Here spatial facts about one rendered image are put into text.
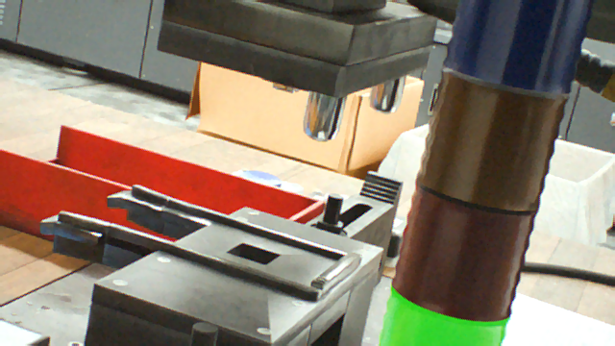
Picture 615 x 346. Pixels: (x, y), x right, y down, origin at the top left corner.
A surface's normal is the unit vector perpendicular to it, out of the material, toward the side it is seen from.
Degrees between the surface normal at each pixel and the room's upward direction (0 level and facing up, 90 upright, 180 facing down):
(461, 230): 104
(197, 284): 0
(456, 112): 76
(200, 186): 90
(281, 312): 0
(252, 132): 85
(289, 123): 86
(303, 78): 90
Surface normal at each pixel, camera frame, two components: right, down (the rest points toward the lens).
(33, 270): 0.20, -0.95
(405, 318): -0.64, -0.20
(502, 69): -0.32, 0.40
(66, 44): -0.40, 0.14
